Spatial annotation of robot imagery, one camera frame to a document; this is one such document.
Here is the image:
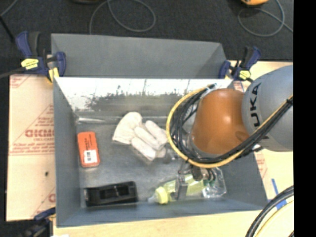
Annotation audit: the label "white gloves in clear bag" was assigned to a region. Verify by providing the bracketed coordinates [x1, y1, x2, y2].
[111, 111, 171, 165]

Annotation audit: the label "black tape dispenser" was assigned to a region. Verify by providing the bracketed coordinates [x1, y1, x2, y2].
[83, 181, 138, 208]

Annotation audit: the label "grey metal bin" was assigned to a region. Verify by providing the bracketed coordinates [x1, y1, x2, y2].
[50, 33, 269, 228]

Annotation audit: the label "orange packet with barcode label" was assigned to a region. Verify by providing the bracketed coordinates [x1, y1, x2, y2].
[77, 131, 101, 168]

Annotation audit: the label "yellow-green bottle in clear packet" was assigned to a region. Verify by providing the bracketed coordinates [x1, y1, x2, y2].
[147, 168, 227, 205]

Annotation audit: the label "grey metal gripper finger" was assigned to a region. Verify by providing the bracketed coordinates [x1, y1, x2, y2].
[176, 176, 189, 199]

